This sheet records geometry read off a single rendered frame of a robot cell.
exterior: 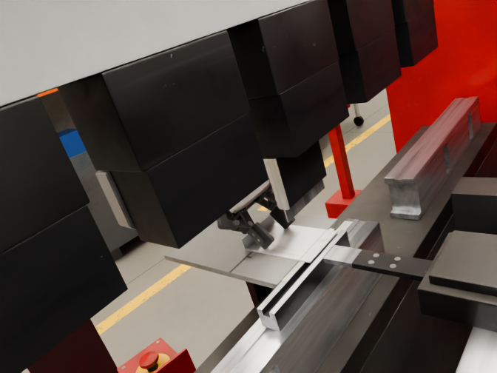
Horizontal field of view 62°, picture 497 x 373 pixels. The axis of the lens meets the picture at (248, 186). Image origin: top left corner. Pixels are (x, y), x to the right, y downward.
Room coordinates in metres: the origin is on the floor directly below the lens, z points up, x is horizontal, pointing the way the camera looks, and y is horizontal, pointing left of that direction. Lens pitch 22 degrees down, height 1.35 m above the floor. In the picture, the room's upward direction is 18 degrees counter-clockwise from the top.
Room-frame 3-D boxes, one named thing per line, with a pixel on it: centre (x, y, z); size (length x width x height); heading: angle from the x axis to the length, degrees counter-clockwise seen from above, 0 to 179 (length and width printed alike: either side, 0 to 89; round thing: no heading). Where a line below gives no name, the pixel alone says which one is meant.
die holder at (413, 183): (0.92, -0.47, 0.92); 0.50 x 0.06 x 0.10; 134
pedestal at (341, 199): (2.38, -0.59, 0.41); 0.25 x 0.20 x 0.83; 44
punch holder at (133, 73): (0.42, 0.06, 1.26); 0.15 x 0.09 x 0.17; 134
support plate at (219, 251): (0.65, 0.03, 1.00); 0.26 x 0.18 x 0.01; 44
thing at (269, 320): (0.51, -0.04, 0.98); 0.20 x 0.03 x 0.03; 134
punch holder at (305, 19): (0.56, -0.09, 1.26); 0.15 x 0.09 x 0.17; 134
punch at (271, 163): (0.54, -0.07, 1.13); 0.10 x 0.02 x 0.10; 134
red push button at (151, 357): (0.66, 0.29, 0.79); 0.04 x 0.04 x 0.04
